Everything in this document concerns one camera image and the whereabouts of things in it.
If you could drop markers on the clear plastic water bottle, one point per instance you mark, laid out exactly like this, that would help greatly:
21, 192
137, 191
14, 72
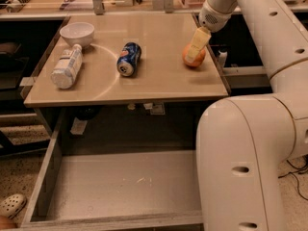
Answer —
66, 70

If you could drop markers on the white perforated clog shoe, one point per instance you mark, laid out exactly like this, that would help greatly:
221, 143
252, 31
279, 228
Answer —
12, 205

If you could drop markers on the blue soda can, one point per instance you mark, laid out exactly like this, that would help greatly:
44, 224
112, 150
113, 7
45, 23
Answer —
128, 60

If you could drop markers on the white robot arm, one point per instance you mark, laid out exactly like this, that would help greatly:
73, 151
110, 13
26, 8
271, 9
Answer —
241, 140

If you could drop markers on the black coiled tool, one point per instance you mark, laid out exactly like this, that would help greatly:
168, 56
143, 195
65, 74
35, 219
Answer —
16, 5

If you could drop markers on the open grey wooden drawer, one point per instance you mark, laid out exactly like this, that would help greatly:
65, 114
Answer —
125, 171

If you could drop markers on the white ceramic bowl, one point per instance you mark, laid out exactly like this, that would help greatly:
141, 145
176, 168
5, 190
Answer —
81, 33

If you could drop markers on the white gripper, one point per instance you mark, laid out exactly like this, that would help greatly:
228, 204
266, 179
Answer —
213, 17

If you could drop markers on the orange fruit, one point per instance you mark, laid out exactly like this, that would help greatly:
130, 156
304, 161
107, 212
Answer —
197, 61

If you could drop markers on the grey cabinet with beige top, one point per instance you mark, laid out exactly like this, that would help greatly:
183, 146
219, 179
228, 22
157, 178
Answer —
130, 86

